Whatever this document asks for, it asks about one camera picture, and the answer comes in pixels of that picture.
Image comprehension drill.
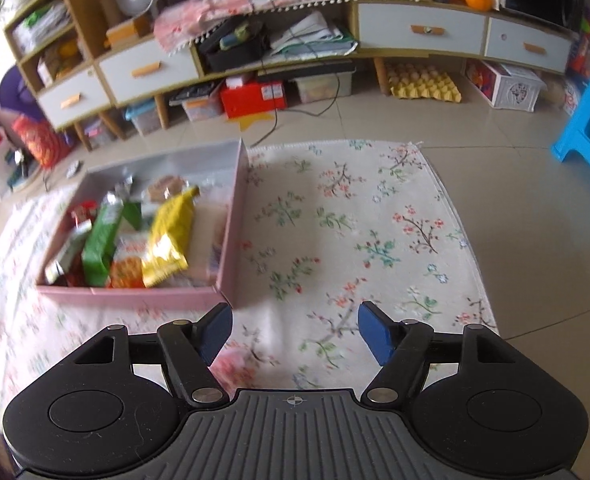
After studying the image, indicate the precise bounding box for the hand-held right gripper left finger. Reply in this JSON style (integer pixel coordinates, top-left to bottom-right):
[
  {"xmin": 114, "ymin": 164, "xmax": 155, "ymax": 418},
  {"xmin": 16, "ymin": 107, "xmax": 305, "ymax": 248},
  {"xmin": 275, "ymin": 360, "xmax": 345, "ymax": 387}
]
[{"xmin": 72, "ymin": 302, "xmax": 235, "ymax": 409}]

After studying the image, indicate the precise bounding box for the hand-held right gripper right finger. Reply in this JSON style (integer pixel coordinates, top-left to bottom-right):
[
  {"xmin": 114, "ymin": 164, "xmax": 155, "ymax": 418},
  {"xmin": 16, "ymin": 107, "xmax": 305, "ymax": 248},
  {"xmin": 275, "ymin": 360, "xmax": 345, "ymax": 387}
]
[{"xmin": 357, "ymin": 301, "xmax": 522, "ymax": 406}]

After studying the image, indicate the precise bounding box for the pink cardboard box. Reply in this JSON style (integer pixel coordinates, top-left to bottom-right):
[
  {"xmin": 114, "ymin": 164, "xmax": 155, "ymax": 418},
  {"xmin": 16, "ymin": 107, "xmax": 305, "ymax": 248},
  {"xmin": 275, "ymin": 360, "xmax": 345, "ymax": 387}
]
[{"xmin": 35, "ymin": 138, "xmax": 250, "ymax": 312}]

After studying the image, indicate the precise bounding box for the yellow snack packet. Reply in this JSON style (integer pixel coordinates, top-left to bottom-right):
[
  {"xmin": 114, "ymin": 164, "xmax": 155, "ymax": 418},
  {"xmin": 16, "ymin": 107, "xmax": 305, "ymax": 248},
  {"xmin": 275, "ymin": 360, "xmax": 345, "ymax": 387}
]
[{"xmin": 141, "ymin": 185, "xmax": 201, "ymax": 289}]

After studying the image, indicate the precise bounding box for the green snack packet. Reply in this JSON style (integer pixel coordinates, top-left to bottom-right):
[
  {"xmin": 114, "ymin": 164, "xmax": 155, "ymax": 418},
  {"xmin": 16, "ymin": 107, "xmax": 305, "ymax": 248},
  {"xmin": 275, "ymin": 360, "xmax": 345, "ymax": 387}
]
[{"xmin": 81, "ymin": 194, "xmax": 144, "ymax": 289}]

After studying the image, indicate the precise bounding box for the brown biscuit packet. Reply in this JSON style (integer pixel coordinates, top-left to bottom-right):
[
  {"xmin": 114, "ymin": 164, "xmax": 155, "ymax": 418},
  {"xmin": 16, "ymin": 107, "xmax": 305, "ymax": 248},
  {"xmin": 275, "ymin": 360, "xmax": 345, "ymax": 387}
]
[{"xmin": 146, "ymin": 174, "xmax": 187, "ymax": 202}]

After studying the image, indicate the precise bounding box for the red snack packet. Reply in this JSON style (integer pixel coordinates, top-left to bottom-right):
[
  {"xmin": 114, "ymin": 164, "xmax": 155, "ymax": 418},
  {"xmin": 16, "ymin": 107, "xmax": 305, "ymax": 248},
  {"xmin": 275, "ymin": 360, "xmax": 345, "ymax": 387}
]
[{"xmin": 69, "ymin": 201, "xmax": 99, "ymax": 227}]

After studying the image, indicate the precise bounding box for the floral tablecloth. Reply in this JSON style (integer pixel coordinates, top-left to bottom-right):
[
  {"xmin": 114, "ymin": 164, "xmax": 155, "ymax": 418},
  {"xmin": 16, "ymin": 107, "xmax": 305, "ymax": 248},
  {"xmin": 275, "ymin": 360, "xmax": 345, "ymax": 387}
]
[{"xmin": 0, "ymin": 139, "xmax": 498, "ymax": 411}]

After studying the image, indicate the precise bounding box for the clear storage bin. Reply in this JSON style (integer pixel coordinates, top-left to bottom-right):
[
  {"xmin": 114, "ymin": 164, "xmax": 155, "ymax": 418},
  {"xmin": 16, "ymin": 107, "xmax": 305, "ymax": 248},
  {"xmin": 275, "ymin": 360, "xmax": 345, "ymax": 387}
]
[
  {"xmin": 170, "ymin": 85, "xmax": 224, "ymax": 123},
  {"xmin": 292, "ymin": 71, "xmax": 353, "ymax": 104}
]

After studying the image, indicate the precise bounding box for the clear bin blue lid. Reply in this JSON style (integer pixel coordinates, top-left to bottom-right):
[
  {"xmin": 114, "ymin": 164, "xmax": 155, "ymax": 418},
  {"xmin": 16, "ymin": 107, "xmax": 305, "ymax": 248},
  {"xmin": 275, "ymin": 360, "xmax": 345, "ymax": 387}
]
[{"xmin": 125, "ymin": 100, "xmax": 163, "ymax": 137}]

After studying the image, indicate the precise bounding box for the red shoe box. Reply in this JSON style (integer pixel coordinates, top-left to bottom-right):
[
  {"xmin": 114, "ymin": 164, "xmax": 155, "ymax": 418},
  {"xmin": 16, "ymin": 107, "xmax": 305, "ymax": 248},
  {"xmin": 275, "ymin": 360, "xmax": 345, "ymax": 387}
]
[{"xmin": 218, "ymin": 80, "xmax": 289, "ymax": 120}]

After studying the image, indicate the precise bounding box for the yellow egg tray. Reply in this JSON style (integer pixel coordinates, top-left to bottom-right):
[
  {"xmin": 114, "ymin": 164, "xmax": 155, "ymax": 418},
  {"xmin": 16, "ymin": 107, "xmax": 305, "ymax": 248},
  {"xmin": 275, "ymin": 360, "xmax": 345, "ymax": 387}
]
[{"xmin": 387, "ymin": 62, "xmax": 464, "ymax": 104}]

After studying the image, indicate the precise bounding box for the red gift bag gold print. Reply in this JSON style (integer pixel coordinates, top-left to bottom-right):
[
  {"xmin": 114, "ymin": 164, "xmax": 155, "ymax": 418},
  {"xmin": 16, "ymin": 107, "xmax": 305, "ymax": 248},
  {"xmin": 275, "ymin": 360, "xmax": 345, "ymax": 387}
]
[{"xmin": 13, "ymin": 114, "xmax": 74, "ymax": 168}]

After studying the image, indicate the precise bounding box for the white cabinet drawer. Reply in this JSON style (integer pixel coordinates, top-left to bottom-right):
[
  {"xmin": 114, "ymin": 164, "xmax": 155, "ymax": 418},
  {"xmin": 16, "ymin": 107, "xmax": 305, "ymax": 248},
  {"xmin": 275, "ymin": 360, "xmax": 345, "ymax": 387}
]
[
  {"xmin": 484, "ymin": 17, "xmax": 574, "ymax": 75},
  {"xmin": 37, "ymin": 66, "xmax": 111, "ymax": 131},
  {"xmin": 97, "ymin": 39, "xmax": 201, "ymax": 109},
  {"xmin": 357, "ymin": 2, "xmax": 489, "ymax": 56}
]

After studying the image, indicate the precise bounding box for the white red patterned box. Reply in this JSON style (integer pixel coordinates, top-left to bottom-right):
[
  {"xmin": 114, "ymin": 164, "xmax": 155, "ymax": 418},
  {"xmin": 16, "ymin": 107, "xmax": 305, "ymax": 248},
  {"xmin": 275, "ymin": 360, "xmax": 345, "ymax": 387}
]
[{"xmin": 467, "ymin": 58, "xmax": 549, "ymax": 109}]

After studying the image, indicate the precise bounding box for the black storage box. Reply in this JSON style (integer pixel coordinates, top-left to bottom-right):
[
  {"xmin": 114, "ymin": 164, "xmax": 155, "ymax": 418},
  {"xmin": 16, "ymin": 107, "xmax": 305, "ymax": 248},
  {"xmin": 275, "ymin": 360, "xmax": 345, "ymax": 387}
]
[{"xmin": 197, "ymin": 19, "xmax": 272, "ymax": 74}]

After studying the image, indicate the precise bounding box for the wooden TV cabinet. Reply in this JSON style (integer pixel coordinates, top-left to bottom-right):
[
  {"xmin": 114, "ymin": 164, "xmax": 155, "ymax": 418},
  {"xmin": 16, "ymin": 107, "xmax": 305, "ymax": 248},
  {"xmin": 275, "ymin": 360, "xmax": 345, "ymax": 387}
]
[{"xmin": 2, "ymin": 0, "xmax": 576, "ymax": 153}]

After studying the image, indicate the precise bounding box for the stack of papers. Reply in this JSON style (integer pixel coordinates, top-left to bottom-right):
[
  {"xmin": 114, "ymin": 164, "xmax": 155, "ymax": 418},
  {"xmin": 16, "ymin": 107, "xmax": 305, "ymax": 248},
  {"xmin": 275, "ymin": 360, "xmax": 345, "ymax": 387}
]
[{"xmin": 270, "ymin": 10, "xmax": 360, "ymax": 57}]

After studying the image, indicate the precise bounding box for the purple plastic object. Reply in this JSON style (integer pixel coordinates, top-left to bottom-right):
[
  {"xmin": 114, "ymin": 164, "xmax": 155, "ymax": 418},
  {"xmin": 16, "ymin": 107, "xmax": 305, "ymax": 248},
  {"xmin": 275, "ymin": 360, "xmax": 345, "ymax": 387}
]
[{"xmin": 0, "ymin": 66, "xmax": 46, "ymax": 123}]

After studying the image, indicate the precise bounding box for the wooden orange tissue box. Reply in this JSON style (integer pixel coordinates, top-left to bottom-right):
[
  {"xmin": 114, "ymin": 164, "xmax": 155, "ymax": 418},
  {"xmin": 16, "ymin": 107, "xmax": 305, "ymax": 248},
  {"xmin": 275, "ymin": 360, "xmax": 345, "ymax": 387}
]
[{"xmin": 105, "ymin": 16, "xmax": 152, "ymax": 51}]

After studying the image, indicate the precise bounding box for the black cable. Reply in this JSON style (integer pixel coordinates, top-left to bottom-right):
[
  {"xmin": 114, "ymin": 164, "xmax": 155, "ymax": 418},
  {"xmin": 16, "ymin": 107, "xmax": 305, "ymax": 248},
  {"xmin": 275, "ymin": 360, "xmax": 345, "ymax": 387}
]
[{"xmin": 245, "ymin": 0, "xmax": 342, "ymax": 147}]

